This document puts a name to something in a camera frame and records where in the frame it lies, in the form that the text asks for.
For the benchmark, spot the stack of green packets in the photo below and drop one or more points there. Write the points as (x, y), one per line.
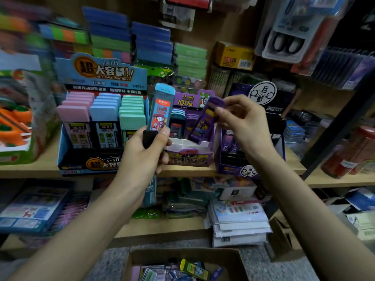
(190, 61)

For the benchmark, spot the person's right forearm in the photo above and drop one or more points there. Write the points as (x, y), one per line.
(316, 219)

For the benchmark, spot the person's left forearm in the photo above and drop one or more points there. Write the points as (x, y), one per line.
(70, 237)

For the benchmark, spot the stack of blue packets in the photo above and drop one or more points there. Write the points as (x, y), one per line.
(152, 43)

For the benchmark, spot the row of dark blue refills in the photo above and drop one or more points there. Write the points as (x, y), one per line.
(340, 70)

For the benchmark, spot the black and white display box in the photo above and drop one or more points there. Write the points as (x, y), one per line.
(263, 93)

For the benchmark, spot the black red hanging package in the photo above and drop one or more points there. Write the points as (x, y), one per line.
(187, 3)

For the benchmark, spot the yellow carton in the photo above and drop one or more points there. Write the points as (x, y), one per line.
(233, 55)

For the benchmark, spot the pile of pencil lead cases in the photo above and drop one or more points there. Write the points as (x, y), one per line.
(193, 270)

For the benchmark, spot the stack of multicoloured packets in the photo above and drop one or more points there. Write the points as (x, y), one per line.
(41, 32)

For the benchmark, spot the person's right hand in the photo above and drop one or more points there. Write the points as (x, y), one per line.
(249, 128)

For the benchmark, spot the brown cardboard box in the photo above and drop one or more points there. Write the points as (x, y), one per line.
(234, 260)

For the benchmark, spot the orange carrot pen display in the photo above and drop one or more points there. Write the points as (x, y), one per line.
(17, 131)

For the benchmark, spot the wooden shelf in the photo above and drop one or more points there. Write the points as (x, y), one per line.
(35, 166)

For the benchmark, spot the stack of white packets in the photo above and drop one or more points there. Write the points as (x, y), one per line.
(240, 222)

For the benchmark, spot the person's left hand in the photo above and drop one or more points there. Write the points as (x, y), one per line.
(138, 166)

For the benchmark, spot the blue display box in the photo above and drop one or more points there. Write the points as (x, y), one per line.
(99, 70)

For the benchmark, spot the red cylinder containers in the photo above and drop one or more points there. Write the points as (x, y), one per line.
(345, 155)

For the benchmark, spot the small open brown carton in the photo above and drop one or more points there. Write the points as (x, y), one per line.
(281, 240)

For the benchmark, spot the white printed carton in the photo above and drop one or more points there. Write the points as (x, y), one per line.
(237, 193)

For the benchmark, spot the purple display box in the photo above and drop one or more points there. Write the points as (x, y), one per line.
(187, 155)

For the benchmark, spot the heap of green teal packs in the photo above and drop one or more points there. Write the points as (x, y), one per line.
(176, 202)

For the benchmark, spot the hanging white blister package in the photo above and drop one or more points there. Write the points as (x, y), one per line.
(287, 46)

